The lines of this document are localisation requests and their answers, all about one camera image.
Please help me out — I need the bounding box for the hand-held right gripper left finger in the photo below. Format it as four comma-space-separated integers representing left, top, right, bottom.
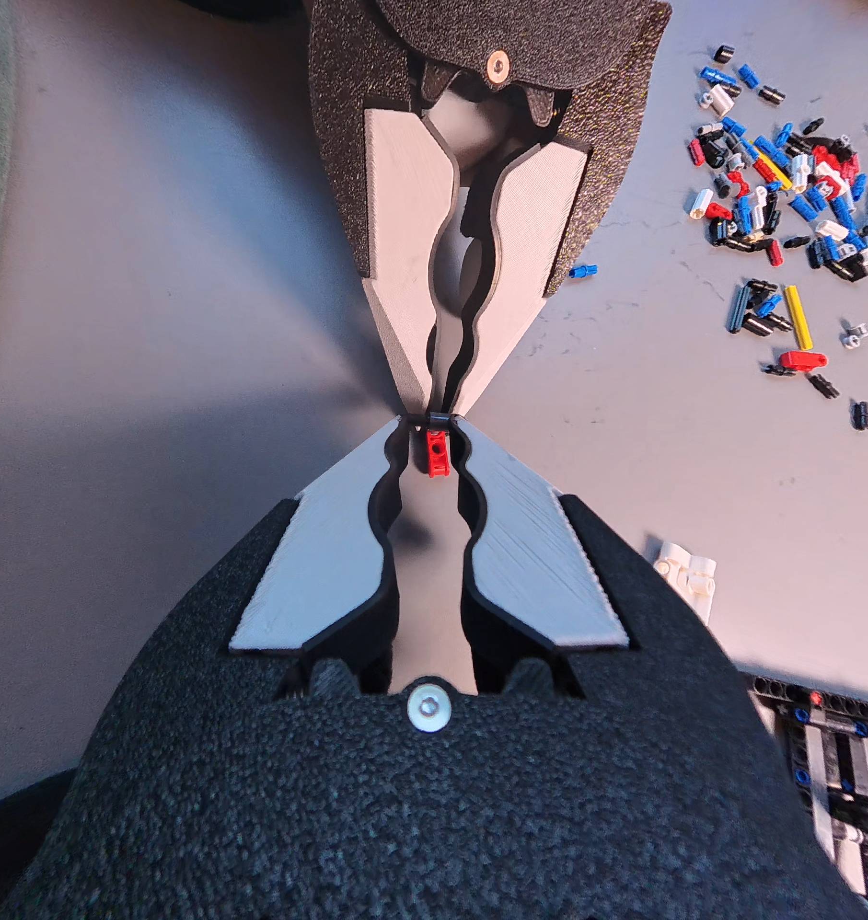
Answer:
229, 417, 411, 655

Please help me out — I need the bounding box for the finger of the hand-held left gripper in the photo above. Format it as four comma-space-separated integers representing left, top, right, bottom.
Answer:
362, 108, 458, 418
444, 140, 593, 418

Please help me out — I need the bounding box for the white brick panel piece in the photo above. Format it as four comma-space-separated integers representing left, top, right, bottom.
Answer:
653, 542, 717, 625

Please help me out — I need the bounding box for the white toy brick truck model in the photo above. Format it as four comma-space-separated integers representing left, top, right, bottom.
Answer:
746, 674, 868, 907

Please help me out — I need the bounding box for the pile of small brick pieces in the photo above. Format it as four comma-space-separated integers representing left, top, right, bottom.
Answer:
689, 43, 868, 432

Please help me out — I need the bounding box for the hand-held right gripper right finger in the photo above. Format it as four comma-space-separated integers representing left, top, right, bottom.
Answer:
451, 417, 630, 651

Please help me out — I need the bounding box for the grey desk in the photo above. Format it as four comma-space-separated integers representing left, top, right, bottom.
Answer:
0, 0, 868, 813

